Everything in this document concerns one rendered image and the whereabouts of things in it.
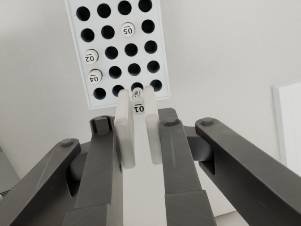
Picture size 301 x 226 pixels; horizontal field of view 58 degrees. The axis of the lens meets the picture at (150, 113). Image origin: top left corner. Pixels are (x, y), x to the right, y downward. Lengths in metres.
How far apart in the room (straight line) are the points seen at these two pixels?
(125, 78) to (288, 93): 0.18
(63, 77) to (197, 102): 0.15
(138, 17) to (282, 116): 0.20
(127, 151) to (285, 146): 0.25
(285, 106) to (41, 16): 0.28
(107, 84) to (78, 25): 0.06
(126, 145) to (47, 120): 0.20
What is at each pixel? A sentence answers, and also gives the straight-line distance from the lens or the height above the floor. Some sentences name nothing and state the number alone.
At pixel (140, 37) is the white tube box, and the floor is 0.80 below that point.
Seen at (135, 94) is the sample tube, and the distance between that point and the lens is 0.23.
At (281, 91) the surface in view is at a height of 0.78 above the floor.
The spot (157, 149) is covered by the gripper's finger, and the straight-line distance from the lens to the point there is 0.15.
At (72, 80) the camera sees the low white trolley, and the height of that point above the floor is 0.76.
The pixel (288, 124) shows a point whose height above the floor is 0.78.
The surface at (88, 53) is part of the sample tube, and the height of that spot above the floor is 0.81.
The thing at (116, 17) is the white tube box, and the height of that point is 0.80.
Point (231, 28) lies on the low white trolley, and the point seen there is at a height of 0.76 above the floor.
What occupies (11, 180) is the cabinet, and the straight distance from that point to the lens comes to 0.90.
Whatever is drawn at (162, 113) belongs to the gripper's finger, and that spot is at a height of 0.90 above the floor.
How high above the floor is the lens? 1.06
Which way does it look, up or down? 70 degrees down
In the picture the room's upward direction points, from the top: 171 degrees clockwise
